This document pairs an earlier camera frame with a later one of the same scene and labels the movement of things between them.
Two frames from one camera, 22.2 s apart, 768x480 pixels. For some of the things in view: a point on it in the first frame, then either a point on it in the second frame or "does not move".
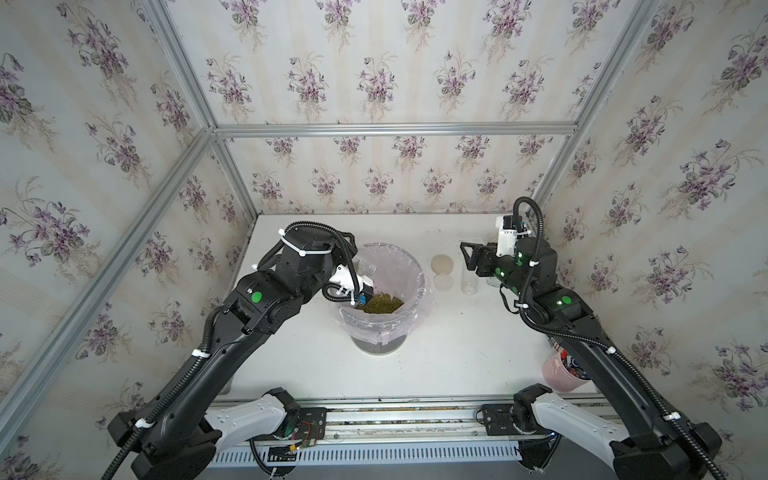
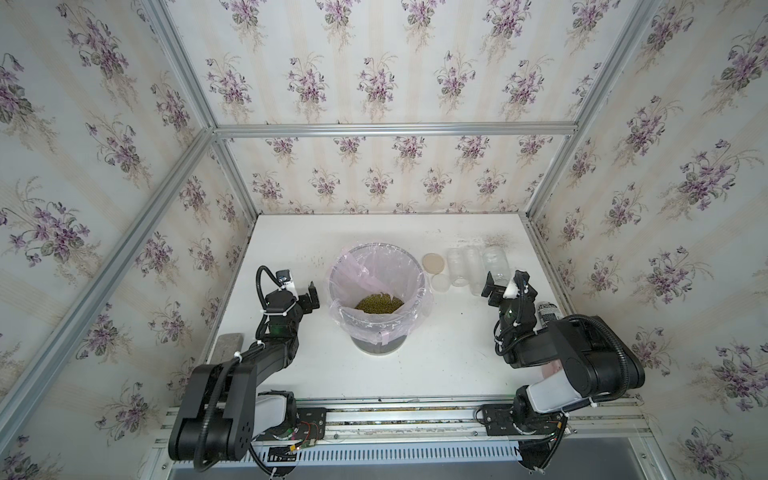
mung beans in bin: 381,303 does not move
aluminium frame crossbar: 390,129 does not move
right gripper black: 483,251 -> 496,300
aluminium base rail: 440,431 does not move
